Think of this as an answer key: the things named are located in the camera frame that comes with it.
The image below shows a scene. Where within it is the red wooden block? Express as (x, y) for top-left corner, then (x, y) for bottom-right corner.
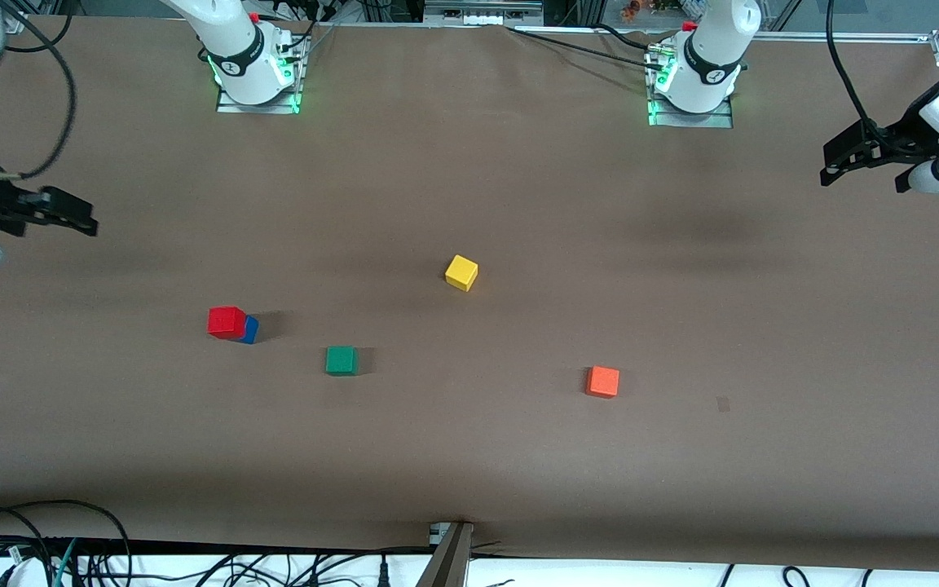
(206, 305), (249, 342)

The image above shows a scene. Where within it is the orange wooden block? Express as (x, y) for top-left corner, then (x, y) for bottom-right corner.
(585, 366), (621, 399)

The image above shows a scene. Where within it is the yellow wooden block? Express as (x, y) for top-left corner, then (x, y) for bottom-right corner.
(444, 254), (479, 293)

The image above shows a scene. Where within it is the brown table cover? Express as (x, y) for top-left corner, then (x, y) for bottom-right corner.
(0, 15), (939, 572)

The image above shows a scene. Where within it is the white terminal strip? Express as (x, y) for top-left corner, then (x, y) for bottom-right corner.
(424, 0), (545, 26)

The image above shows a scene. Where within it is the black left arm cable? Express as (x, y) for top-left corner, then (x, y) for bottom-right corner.
(825, 0), (886, 141)

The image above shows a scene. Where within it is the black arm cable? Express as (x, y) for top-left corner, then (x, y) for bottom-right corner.
(825, 0), (886, 141)
(0, 0), (77, 180)

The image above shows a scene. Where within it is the aluminium frame rail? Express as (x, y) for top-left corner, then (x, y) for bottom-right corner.
(755, 30), (939, 43)

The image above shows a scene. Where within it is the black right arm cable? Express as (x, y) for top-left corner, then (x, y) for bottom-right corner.
(0, 0), (77, 180)

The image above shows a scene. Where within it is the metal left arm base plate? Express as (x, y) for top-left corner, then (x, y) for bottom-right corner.
(646, 45), (736, 130)

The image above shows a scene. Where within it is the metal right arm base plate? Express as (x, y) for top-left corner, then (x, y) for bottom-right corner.
(216, 34), (307, 115)

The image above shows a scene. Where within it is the short black table cable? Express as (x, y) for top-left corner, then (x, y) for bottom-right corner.
(596, 23), (664, 53)

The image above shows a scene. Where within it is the long black table cable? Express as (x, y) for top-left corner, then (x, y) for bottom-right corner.
(509, 27), (666, 73)

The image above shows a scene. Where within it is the looping black floor cable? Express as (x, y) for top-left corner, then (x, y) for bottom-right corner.
(0, 499), (134, 587)

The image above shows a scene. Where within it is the green floor cable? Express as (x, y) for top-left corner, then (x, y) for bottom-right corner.
(51, 538), (80, 587)

